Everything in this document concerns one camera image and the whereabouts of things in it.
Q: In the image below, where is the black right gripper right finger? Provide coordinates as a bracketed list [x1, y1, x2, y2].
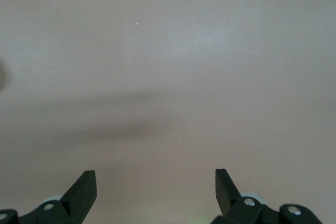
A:
[211, 168, 323, 224]

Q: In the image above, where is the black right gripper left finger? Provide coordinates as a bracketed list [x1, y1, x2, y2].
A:
[0, 170, 97, 224]

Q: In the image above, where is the brown table cloth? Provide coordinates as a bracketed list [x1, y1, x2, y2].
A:
[0, 0, 336, 224]

